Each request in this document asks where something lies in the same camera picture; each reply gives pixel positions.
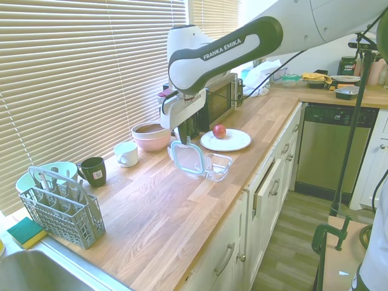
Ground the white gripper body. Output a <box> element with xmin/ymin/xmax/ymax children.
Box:
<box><xmin>159</xmin><ymin>90</ymin><xmax>208</xmax><ymax>130</ymax></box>

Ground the clear lid with teal seal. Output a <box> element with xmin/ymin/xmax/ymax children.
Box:
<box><xmin>167</xmin><ymin>136</ymin><xmax>213</xmax><ymax>181</ymax></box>

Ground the clear glass food container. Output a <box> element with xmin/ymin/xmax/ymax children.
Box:
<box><xmin>206</xmin><ymin>153</ymin><xmax>234</xmax><ymax>183</ymax></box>

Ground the container with teal lid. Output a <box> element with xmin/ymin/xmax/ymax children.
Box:
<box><xmin>281</xmin><ymin>73</ymin><xmax>303</xmax><ymax>89</ymax></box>

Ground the black foil food container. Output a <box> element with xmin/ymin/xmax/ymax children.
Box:
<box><xmin>333</xmin><ymin>85</ymin><xmax>360</xmax><ymax>101</ymax></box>

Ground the plate with food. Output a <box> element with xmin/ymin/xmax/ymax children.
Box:
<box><xmin>329</xmin><ymin>74</ymin><xmax>363</xmax><ymax>86</ymax></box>

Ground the red apple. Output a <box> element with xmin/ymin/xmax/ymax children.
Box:
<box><xmin>212</xmin><ymin>123</ymin><xmax>228</xmax><ymax>140</ymax></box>

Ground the pink bowl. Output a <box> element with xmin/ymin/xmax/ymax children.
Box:
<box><xmin>131</xmin><ymin>121</ymin><xmax>172</xmax><ymax>153</ymax></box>

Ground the black steel toaster oven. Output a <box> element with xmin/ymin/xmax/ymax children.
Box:
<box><xmin>163</xmin><ymin>72</ymin><xmax>245</xmax><ymax>138</ymax></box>

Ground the white round plate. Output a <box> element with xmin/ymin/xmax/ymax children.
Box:
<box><xmin>199</xmin><ymin>128</ymin><xmax>253</xmax><ymax>153</ymax></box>

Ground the white mug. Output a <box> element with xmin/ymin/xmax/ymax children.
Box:
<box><xmin>113</xmin><ymin>141</ymin><xmax>139</xmax><ymax>169</ymax></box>

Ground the white plastic bag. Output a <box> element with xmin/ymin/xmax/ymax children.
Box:
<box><xmin>241</xmin><ymin>58</ymin><xmax>287</xmax><ymax>98</ymax></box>

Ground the black mug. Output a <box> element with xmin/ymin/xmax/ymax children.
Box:
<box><xmin>76</xmin><ymin>156</ymin><xmax>109</xmax><ymax>189</ymax></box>

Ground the narrow beige window blind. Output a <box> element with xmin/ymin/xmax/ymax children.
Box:
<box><xmin>192</xmin><ymin>0</ymin><xmax>241</xmax><ymax>42</ymax></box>

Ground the white base cabinet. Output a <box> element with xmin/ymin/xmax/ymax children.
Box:
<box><xmin>181</xmin><ymin>101</ymin><xmax>307</xmax><ymax>291</ymax></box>

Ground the wide beige window blind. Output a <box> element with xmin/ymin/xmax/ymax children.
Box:
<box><xmin>0</xmin><ymin>0</ymin><xmax>190</xmax><ymax>218</ymax></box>

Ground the mint green bowl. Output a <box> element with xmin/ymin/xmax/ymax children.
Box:
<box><xmin>15</xmin><ymin>162</ymin><xmax>78</xmax><ymax>195</ymax></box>

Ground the black tray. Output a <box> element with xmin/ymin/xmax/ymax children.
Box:
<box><xmin>307</xmin><ymin>79</ymin><xmax>332</xmax><ymax>90</ymax></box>

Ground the yellow cloth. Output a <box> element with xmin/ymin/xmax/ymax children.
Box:
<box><xmin>301</xmin><ymin>72</ymin><xmax>333</xmax><ymax>87</ymax></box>

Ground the stainless steel dishwasher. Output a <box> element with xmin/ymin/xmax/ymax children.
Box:
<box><xmin>294</xmin><ymin>102</ymin><xmax>380</xmax><ymax>196</ymax></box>

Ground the gray plastic cutlery basket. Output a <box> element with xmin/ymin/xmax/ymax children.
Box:
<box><xmin>18</xmin><ymin>166</ymin><xmax>107</xmax><ymax>250</ymax></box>

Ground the green metal clamp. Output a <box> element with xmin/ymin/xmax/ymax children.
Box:
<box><xmin>311</xmin><ymin>213</ymin><xmax>353</xmax><ymax>259</ymax></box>

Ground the dark green supplement tub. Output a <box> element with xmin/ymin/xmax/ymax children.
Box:
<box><xmin>339</xmin><ymin>55</ymin><xmax>359</xmax><ymax>77</ymax></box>

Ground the white tall cabinet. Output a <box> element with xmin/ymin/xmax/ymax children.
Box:
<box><xmin>351</xmin><ymin>108</ymin><xmax>388</xmax><ymax>210</ymax></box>

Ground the green and yellow sponge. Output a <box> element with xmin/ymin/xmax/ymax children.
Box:
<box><xmin>6</xmin><ymin>216</ymin><xmax>49</xmax><ymax>250</ymax></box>

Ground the pale pink bottle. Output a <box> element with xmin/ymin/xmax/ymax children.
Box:
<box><xmin>367</xmin><ymin>58</ymin><xmax>387</xmax><ymax>86</ymax></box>

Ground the wooden robot mounting table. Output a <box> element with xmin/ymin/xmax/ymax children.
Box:
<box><xmin>315</xmin><ymin>212</ymin><xmax>374</xmax><ymax>291</ymax></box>

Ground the stainless steel sink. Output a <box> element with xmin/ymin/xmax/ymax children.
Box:
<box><xmin>0</xmin><ymin>235</ymin><xmax>143</xmax><ymax>291</ymax></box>

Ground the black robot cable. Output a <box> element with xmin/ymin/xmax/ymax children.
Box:
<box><xmin>229</xmin><ymin>49</ymin><xmax>307</xmax><ymax>101</ymax></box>

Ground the long silver cabinet handle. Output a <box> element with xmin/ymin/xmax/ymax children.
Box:
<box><xmin>213</xmin><ymin>242</ymin><xmax>236</xmax><ymax>277</ymax></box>

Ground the black camera stand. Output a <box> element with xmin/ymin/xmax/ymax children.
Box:
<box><xmin>329</xmin><ymin>48</ymin><xmax>377</xmax><ymax>218</ymax></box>

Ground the silver camera on stand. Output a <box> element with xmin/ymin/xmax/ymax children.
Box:
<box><xmin>347</xmin><ymin>37</ymin><xmax>380</xmax><ymax>51</ymax></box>

